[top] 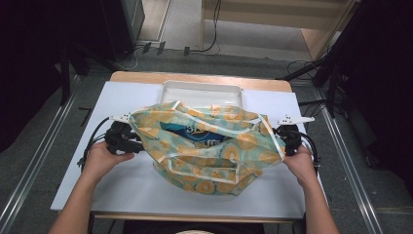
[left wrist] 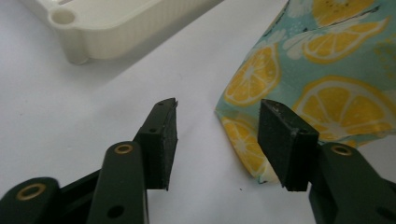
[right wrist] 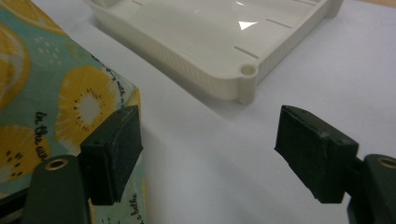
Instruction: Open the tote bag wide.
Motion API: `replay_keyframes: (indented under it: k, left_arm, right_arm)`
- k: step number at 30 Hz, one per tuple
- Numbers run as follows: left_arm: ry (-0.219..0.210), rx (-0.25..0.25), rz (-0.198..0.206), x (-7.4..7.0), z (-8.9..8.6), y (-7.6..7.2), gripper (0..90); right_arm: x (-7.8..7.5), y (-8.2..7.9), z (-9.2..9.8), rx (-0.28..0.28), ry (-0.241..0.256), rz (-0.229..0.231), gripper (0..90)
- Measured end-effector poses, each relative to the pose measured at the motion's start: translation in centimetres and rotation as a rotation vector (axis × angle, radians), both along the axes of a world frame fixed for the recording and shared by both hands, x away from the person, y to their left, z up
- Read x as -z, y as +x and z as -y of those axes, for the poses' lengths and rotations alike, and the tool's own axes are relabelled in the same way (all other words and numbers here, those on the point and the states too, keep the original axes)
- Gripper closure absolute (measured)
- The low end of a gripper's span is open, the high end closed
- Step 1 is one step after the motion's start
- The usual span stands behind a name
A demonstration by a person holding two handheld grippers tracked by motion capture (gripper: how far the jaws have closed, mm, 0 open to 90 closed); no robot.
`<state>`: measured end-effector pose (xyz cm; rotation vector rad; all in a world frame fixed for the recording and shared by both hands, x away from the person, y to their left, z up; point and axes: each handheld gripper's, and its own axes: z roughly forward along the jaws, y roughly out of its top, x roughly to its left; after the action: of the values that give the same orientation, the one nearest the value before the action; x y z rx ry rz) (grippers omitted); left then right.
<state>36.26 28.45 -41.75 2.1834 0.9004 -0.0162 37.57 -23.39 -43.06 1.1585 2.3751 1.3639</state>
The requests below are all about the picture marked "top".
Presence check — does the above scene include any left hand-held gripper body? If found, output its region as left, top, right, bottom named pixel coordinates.
left=104, top=113, right=144, bottom=156

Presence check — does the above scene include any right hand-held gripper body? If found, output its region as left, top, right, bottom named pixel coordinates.
left=275, top=114, right=316, bottom=157

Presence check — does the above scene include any blue snack pouch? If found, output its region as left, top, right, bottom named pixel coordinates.
left=160, top=121, right=236, bottom=146

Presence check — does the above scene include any orange and teal cloth bag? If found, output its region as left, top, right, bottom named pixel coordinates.
left=129, top=100, right=286, bottom=197

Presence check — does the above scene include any white plastic tray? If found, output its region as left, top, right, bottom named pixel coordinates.
left=159, top=80, right=244, bottom=111

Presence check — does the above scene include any person's left hand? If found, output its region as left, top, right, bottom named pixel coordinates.
left=82, top=140, right=135, bottom=183

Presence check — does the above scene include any person's right hand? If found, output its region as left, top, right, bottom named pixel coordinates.
left=282, top=144, right=318, bottom=188

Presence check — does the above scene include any white table cover sheet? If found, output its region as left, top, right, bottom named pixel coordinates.
left=50, top=81, right=332, bottom=222

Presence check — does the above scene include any wooden table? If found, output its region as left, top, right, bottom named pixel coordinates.
left=92, top=71, right=308, bottom=225

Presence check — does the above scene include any black metal stand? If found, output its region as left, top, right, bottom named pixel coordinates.
left=58, top=45, right=73, bottom=106
left=275, top=53, right=340, bottom=119

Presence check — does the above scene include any person's dark clothing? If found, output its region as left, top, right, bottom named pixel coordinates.
left=122, top=220, right=266, bottom=234

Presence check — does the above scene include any black cabinet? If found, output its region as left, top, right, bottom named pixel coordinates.
left=99, top=0, right=146, bottom=62

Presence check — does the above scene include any pale wooden shelf unit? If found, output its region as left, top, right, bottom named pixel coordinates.
left=199, top=0, right=362, bottom=61

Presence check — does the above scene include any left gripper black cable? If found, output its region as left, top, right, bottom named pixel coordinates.
left=77, top=116, right=112, bottom=169

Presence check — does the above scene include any metal floor rail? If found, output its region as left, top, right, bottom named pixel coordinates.
left=316, top=87, right=385, bottom=234
left=0, top=76, right=81, bottom=234

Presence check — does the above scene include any white floor cable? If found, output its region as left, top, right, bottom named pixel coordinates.
left=121, top=45, right=144, bottom=72

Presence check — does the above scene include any black hanging cable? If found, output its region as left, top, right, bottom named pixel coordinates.
left=189, top=0, right=224, bottom=55

